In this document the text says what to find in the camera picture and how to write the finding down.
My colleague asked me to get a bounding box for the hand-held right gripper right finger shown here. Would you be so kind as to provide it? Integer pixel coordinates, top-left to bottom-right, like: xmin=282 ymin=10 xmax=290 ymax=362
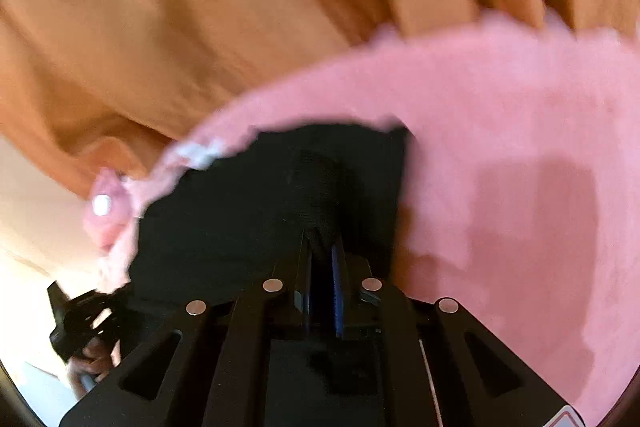
xmin=330 ymin=243 xmax=587 ymax=427

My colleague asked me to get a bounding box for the orange bed sheet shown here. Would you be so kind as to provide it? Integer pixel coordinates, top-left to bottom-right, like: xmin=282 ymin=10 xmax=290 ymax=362
xmin=0 ymin=0 xmax=640 ymax=288

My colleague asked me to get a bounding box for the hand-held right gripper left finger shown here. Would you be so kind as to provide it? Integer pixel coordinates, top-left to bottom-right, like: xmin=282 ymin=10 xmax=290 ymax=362
xmin=59 ymin=229 xmax=314 ymax=427

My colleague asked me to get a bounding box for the pink garment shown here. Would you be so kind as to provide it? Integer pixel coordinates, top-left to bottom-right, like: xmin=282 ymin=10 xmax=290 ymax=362
xmin=85 ymin=9 xmax=640 ymax=423

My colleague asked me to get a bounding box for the black cloth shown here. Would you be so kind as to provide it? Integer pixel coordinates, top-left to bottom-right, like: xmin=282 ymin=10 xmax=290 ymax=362
xmin=127 ymin=122 xmax=417 ymax=310

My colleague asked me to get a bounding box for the person's left hand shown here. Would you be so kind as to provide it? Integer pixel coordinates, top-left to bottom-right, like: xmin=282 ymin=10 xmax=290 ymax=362
xmin=67 ymin=341 xmax=122 ymax=397

